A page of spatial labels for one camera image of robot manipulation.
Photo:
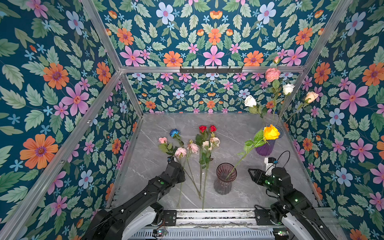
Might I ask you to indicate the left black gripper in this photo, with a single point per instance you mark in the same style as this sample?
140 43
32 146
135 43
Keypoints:
182 174

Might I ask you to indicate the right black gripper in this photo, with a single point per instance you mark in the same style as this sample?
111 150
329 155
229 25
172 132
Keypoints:
257 174

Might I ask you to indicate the purple blue glass vase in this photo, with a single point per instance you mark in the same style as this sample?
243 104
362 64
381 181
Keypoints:
267 147

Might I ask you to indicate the artificial flower bunch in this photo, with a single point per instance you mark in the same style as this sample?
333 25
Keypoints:
203 145

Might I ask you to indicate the dark mauve glass vase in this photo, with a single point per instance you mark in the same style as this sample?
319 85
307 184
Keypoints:
226 175

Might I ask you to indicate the yellow orange rose stem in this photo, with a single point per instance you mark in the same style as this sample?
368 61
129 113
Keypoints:
262 137

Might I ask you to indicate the small white bud stem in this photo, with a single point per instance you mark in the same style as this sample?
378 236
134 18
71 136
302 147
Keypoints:
288 89

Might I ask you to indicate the cream white rose stem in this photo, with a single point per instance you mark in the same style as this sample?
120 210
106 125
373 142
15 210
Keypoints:
310 97

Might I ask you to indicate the pink carnation stem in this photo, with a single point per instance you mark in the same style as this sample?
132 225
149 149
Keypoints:
273 76

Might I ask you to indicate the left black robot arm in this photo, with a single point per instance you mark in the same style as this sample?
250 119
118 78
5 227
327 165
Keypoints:
142 210

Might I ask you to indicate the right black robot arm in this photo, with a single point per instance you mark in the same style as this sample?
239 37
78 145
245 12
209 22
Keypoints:
292 208

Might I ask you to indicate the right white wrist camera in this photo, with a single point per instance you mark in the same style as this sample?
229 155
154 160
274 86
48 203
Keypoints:
271 163

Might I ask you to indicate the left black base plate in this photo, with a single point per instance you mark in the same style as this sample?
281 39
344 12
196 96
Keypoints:
169 218

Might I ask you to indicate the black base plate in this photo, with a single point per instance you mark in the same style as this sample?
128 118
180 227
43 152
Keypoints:
169 218
263 218

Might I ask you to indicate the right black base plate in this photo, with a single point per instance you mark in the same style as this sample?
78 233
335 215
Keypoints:
263 218

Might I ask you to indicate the aluminium mounting rail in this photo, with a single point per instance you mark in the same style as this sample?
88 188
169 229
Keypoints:
203 218

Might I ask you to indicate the black hook rail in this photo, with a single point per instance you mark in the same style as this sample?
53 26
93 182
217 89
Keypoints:
214 70

